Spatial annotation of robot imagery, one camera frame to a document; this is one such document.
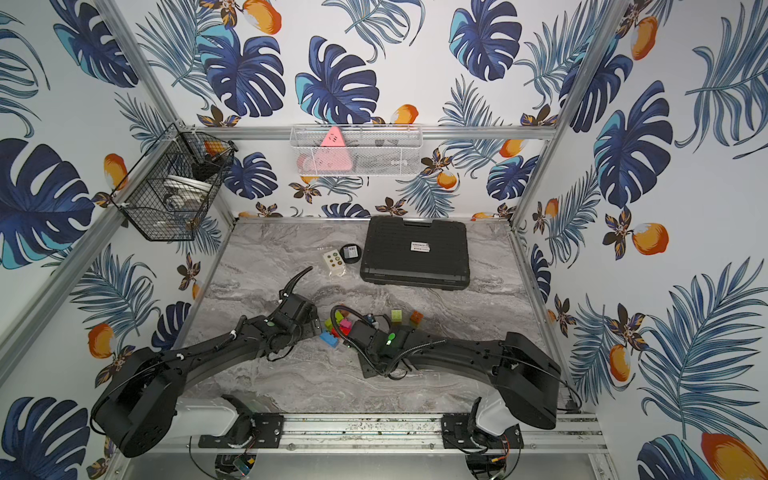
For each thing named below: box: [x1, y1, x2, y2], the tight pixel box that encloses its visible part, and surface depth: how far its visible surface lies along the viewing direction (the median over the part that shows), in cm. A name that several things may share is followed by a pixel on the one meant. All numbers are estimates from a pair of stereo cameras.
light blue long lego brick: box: [320, 332, 339, 348], surface depth 90 cm
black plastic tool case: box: [360, 217, 471, 289], surface depth 105 cm
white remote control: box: [323, 249, 346, 271], surface depth 107 cm
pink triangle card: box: [304, 126, 353, 172], surface depth 92 cm
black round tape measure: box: [339, 243, 362, 264], surface depth 112 cm
